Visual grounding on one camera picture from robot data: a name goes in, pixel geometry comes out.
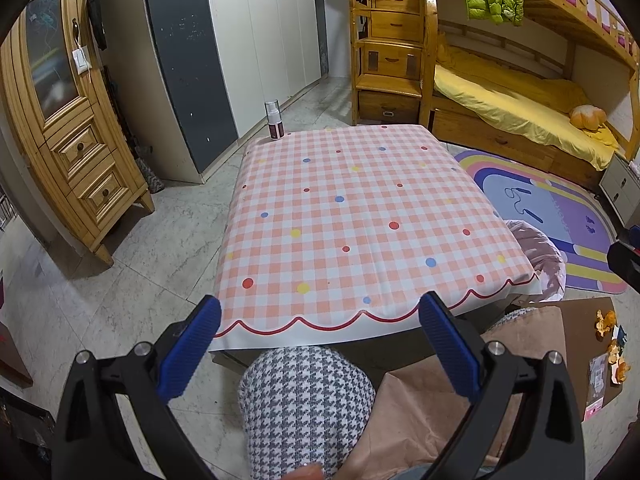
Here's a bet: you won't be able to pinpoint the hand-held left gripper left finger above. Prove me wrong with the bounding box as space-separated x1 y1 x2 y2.
50 294 223 480

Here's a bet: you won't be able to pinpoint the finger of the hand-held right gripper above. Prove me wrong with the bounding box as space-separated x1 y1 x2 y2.
606 225 640 286

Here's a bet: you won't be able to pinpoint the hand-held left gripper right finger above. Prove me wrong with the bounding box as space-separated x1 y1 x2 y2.
419 291 587 480

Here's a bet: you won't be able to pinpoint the trash bin with pink bag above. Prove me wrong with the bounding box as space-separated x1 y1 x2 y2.
502 219 568 306

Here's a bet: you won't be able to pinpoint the large orange peel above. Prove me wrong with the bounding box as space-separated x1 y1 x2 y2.
594 309 618 336

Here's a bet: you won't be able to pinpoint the grey nightstand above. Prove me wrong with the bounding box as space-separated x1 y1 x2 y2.
597 152 640 228

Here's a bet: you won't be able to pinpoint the brown cardboard sheet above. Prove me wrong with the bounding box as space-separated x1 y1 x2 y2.
560 296 623 423

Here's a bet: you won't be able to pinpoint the pastel oval rug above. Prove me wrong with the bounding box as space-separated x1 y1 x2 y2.
454 149 630 295

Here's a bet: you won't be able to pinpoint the pile of orange peel scraps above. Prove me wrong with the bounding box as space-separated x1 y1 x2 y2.
605 340 633 386

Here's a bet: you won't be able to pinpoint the person's left leg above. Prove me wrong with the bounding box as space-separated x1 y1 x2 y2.
237 347 377 480

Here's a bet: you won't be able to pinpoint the flat paper packet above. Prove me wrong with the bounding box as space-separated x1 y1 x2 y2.
582 355 613 421

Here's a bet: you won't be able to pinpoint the orange plush toy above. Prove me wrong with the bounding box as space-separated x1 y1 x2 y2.
571 104 607 131

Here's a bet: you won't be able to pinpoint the pink checked tablecloth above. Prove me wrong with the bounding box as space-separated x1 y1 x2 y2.
207 125 543 353

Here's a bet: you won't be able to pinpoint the wooden bunk bed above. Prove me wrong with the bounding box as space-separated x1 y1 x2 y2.
420 0 640 191

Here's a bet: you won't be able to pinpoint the grey speckled object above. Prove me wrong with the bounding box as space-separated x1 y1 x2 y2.
135 157 166 193

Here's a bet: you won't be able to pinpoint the yellow blanket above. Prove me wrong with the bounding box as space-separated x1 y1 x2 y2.
435 30 591 116

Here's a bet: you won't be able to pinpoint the yellow bed sheet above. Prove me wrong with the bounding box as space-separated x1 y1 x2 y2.
432 62 621 171

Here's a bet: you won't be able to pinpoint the wooden cabinet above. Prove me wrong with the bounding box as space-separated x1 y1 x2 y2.
0 0 156 266

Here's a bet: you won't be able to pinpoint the white and maroon spray bottle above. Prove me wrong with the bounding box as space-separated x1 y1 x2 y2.
265 101 285 141

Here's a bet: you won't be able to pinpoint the wooden stair drawers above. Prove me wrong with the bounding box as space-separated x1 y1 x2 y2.
349 0 441 128

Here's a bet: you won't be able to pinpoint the white and grey wardrobe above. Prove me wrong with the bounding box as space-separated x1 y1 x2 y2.
92 0 328 186

